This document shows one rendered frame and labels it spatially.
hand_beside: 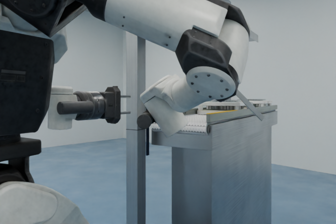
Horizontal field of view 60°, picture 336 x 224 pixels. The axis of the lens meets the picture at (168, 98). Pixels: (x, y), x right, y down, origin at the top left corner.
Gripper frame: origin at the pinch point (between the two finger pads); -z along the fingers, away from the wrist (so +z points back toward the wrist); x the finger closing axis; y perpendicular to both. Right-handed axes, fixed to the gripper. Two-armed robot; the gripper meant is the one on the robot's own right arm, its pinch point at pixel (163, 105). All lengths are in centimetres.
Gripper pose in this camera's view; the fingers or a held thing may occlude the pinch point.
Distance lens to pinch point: 92.8
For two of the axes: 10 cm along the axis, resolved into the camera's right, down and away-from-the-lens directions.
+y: 10.0, 0.0, 0.1
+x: 0.0, 10.0, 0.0
